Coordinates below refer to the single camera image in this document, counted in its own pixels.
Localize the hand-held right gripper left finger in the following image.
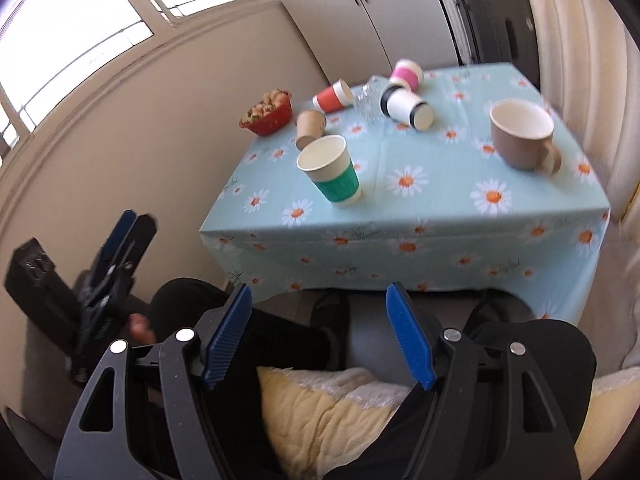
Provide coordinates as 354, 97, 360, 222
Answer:
52, 282, 253, 480

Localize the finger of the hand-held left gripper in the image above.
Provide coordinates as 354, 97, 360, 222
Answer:
100, 214, 158, 311
80, 209, 138, 306

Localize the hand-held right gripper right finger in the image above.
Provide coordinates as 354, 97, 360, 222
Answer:
385, 282, 583, 480

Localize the green sleeve paper cup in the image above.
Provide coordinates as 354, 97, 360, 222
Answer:
296, 135, 363, 209

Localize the brown paper cup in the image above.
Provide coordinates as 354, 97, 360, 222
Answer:
295, 109, 328, 152

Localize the white black-banded paper cup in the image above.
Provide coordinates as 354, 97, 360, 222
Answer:
380, 84, 435, 132

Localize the red paper cup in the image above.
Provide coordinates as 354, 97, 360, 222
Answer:
313, 79, 355, 113

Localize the pink paper cup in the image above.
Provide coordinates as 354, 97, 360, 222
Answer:
390, 59, 426, 92

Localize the person's left hand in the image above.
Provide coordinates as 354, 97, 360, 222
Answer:
129, 312, 157, 343

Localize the person's left leg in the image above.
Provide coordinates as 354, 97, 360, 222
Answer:
150, 277, 351, 480

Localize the cream quilted cushion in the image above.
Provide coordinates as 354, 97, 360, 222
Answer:
256, 366, 416, 480

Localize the blue daisy print tablecloth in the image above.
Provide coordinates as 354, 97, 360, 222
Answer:
199, 62, 612, 328

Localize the red bowl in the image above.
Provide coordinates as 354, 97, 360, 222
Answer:
239, 89, 294, 137

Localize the pile of nuts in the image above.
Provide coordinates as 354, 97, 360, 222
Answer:
241, 89, 292, 127

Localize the window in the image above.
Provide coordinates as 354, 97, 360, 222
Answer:
0, 0, 281, 161

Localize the beige ceramic mug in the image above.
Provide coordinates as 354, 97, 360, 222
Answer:
489, 100, 563, 176

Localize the clear glass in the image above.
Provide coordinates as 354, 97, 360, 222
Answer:
356, 76, 388, 123

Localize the dark shelf unit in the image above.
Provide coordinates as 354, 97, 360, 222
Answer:
425, 0, 543, 91

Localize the beige wardrobe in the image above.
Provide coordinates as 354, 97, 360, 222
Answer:
255, 0, 461, 86

